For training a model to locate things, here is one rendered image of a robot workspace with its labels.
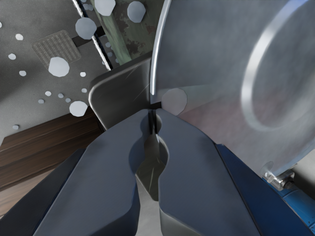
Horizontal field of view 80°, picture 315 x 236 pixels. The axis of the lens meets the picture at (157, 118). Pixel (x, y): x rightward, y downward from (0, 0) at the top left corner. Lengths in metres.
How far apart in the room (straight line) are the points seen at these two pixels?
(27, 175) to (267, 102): 0.71
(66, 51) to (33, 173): 0.42
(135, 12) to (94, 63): 0.68
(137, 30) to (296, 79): 0.18
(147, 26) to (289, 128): 0.21
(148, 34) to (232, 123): 0.15
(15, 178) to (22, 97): 0.35
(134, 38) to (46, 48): 0.51
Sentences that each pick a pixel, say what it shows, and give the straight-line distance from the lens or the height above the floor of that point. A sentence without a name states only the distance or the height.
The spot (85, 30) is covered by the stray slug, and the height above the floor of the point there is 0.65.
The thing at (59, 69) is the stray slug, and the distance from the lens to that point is 0.25.
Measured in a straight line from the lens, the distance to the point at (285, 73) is 0.20.
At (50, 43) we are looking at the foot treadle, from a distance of 0.74.
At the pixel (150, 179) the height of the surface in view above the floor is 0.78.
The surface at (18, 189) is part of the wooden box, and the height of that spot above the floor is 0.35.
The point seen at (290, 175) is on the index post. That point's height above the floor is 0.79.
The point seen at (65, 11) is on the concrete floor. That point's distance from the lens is 0.89.
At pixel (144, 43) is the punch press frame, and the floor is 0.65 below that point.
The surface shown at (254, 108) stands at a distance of 0.19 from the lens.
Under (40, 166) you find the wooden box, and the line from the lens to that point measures 0.76.
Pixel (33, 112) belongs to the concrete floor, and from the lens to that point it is 1.00.
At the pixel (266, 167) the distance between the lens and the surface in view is 0.28.
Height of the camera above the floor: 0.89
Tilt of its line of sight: 52 degrees down
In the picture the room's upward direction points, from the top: 140 degrees clockwise
